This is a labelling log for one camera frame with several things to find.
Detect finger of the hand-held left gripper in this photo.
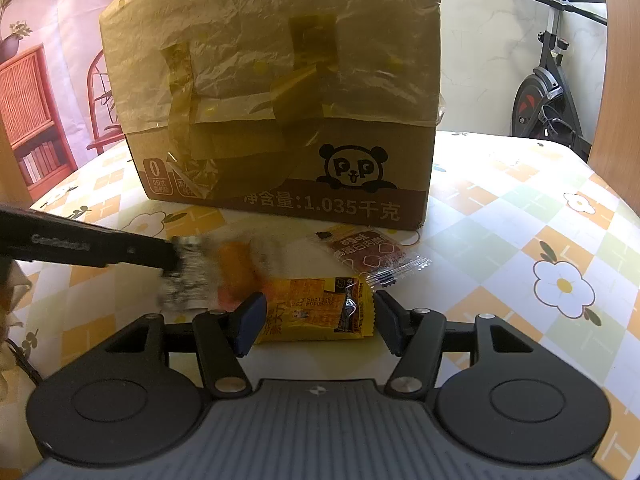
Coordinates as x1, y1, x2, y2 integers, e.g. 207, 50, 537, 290
106, 231, 182, 277

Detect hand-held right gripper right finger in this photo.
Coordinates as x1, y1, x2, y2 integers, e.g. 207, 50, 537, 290
372, 289, 538, 395

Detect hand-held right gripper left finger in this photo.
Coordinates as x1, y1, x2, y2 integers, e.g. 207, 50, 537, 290
102, 291, 268, 395

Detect orange silver snack packet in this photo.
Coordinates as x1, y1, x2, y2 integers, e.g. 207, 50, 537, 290
157, 236, 273, 312

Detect yellow snack packet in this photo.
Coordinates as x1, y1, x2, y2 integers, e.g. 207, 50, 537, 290
252, 276, 377, 345

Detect brown cardboard box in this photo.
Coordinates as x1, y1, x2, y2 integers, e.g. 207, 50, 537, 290
98, 0, 446, 232

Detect clear red snack packet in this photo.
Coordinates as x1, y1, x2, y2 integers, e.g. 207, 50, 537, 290
314, 226, 433, 290

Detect floral checkered tablecloth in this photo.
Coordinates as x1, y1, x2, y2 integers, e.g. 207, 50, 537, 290
0, 130, 640, 467

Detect black exercise bike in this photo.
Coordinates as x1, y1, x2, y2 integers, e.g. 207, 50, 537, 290
509, 0, 609, 162

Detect wooden board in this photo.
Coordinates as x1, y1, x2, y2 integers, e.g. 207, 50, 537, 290
586, 0, 640, 222

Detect pink room wall poster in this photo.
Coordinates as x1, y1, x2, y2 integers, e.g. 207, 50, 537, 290
0, 0, 132, 207

